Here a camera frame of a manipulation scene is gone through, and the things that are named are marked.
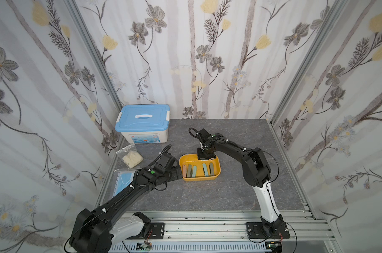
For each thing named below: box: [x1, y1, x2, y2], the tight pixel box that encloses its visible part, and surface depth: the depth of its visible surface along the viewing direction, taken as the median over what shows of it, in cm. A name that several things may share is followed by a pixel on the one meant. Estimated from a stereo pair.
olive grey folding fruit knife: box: [208, 162, 215, 176], surface depth 97 cm
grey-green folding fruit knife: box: [186, 164, 193, 178], surface depth 96 cm
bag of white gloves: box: [115, 143, 144, 169], surface depth 100 cm
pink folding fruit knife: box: [182, 164, 187, 178], surface depth 95 cm
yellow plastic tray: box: [178, 153, 222, 182], surface depth 96 cm
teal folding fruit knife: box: [202, 162, 209, 177], surface depth 97 cm
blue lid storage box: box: [115, 104, 170, 144], surface depth 101 cm
